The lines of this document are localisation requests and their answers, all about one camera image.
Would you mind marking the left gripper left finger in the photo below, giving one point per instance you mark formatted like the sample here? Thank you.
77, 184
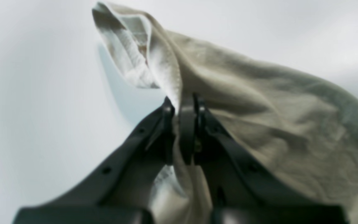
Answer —
119, 189

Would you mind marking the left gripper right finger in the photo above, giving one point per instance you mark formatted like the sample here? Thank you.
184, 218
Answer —
242, 190

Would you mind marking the cream white T-shirt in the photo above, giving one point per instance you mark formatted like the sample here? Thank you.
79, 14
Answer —
300, 127

